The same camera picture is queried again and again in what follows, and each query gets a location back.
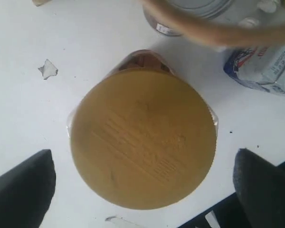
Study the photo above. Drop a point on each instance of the brown paper shopping bag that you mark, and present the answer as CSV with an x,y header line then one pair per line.
x,y
213,34

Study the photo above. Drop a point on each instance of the white crumpled lump near jar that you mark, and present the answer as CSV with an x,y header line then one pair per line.
x,y
249,23

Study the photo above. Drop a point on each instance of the torn white paper scrap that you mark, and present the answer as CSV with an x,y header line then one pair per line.
x,y
48,70

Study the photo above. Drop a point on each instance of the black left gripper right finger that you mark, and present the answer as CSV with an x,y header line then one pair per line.
x,y
260,188

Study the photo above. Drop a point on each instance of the dark jar with pull-tab lid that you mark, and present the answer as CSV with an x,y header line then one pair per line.
x,y
160,13

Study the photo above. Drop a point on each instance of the white crumpled lump near bottle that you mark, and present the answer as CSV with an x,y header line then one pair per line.
x,y
268,6

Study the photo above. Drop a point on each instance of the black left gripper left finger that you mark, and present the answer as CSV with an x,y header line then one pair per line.
x,y
26,191

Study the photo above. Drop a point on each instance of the clear jar with gold lid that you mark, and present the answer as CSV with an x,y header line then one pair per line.
x,y
143,138

